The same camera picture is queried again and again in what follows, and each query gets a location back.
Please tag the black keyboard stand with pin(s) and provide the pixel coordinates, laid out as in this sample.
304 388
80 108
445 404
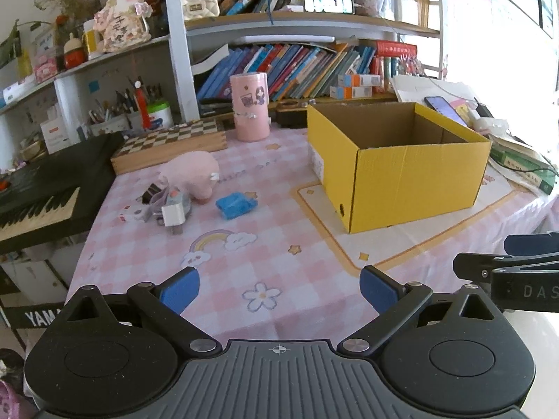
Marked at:
30 316

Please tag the yellow white mug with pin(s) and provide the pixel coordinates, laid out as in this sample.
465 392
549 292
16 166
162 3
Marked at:
92 41

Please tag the green-lidded wipes canister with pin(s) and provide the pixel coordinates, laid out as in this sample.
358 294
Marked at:
160 115

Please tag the pink cylindrical canister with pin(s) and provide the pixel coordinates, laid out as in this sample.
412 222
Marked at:
250 113

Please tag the white bookshelf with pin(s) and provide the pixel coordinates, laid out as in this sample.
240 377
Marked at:
179 65

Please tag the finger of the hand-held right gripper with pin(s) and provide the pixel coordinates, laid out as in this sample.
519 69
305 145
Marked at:
533 243
476 265

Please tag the red round doll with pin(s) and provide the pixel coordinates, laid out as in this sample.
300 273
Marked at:
74 54

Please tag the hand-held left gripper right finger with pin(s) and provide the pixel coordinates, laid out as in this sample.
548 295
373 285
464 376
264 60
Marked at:
376 287

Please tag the pen holder with pens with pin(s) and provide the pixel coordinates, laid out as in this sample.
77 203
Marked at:
118 115

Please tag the black binder clip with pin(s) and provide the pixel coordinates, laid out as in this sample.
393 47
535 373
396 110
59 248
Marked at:
152 193

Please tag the smartphone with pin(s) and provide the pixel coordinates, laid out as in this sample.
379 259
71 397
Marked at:
445 110

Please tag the yellow cardboard box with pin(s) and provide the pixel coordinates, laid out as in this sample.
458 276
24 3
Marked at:
406 187

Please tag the white charger plug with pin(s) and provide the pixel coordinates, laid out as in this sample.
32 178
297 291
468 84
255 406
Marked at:
173 217

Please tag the long row of books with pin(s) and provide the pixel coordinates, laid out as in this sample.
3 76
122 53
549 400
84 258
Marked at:
297 70

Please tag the white yellow-edged desk mat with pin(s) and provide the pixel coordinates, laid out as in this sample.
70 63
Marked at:
406 244

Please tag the green book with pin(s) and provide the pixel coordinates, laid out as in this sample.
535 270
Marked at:
524 166

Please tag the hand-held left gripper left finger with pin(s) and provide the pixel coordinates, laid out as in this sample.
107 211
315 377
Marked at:
181 289

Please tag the blue cloth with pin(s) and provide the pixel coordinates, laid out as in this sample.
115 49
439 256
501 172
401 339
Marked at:
236 205

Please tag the orange white small box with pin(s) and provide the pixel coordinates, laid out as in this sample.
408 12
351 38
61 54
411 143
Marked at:
360 80
349 92

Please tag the black digital clock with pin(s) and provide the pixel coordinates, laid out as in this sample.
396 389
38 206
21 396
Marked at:
328 3

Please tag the wall poster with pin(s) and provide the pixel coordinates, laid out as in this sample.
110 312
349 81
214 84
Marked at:
484 30

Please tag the desktop with pink checkered cloth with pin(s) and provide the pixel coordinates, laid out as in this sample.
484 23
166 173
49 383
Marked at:
262 262

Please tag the white box with red label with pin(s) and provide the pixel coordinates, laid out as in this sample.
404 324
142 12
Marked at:
54 133

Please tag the checkered wooden chess box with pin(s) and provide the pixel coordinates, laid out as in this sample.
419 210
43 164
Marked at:
170 144

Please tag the narrow framed picture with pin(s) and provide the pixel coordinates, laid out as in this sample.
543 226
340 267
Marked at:
546 8

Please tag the black piano keyboard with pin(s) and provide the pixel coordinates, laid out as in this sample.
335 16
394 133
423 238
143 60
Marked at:
48 183

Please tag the pink plush pig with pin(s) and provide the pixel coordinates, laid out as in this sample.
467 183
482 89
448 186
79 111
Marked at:
192 170

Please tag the white paper stack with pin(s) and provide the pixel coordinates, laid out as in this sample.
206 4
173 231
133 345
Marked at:
419 89

